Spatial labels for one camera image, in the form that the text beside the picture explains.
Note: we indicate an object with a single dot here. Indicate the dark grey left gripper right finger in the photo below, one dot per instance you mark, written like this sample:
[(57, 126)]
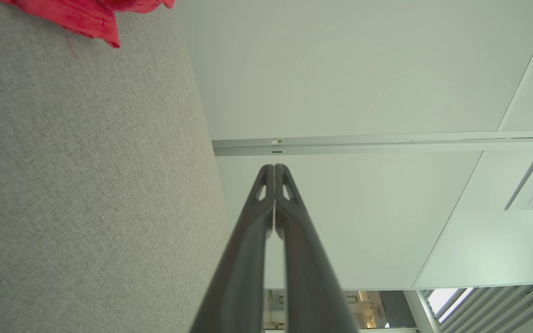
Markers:
[(308, 277)]

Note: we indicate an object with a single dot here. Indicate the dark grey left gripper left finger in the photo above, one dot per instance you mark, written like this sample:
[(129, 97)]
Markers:
[(243, 268)]

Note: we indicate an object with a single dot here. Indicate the red shorts with white stripes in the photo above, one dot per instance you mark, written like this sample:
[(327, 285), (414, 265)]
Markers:
[(86, 16)]

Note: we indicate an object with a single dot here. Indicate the grey slatted window blind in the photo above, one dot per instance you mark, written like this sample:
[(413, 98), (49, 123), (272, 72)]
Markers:
[(493, 305)]

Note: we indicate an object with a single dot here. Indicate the grey partition post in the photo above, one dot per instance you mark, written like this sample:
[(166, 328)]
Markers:
[(387, 144)]

